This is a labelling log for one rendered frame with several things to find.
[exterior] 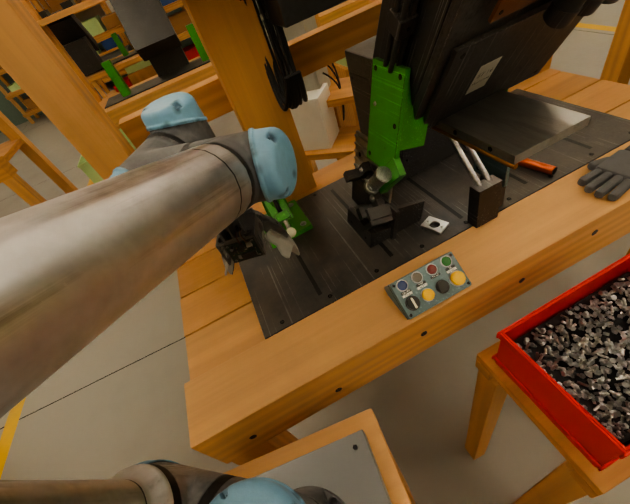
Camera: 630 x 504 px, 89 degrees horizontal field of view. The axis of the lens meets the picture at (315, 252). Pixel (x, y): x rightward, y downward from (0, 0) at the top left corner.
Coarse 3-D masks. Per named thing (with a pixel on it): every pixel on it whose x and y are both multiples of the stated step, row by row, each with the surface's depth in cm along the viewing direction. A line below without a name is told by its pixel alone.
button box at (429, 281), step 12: (432, 264) 66; (456, 264) 66; (408, 276) 66; (432, 276) 66; (444, 276) 66; (384, 288) 71; (396, 288) 65; (408, 288) 65; (420, 288) 65; (432, 288) 65; (456, 288) 65; (396, 300) 66; (420, 300) 65; (432, 300) 65; (408, 312) 64; (420, 312) 64
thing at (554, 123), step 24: (504, 96) 68; (456, 120) 67; (480, 120) 65; (504, 120) 62; (528, 120) 60; (552, 120) 58; (576, 120) 57; (480, 144) 61; (504, 144) 58; (528, 144) 56
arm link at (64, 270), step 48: (192, 144) 34; (240, 144) 31; (288, 144) 34; (96, 192) 18; (144, 192) 20; (192, 192) 23; (240, 192) 28; (288, 192) 34; (0, 240) 14; (48, 240) 15; (96, 240) 16; (144, 240) 19; (192, 240) 23; (0, 288) 13; (48, 288) 14; (96, 288) 16; (144, 288) 19; (0, 336) 12; (48, 336) 14; (96, 336) 17; (0, 384) 12
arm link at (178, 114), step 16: (176, 96) 42; (192, 96) 43; (144, 112) 41; (160, 112) 40; (176, 112) 40; (192, 112) 42; (160, 128) 41; (176, 128) 41; (192, 128) 42; (208, 128) 45
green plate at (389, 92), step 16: (384, 80) 63; (400, 80) 59; (384, 96) 65; (400, 96) 60; (384, 112) 66; (400, 112) 62; (384, 128) 68; (400, 128) 64; (416, 128) 67; (368, 144) 76; (384, 144) 70; (400, 144) 66; (416, 144) 69; (384, 160) 71
